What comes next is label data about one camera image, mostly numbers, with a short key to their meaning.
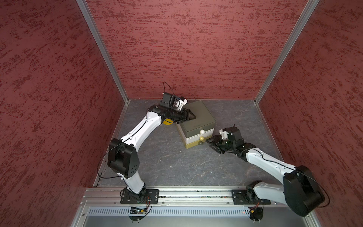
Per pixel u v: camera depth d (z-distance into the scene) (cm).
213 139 77
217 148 76
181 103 76
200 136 85
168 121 71
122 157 44
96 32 80
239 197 74
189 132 77
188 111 72
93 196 76
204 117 83
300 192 42
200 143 90
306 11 73
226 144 73
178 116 71
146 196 73
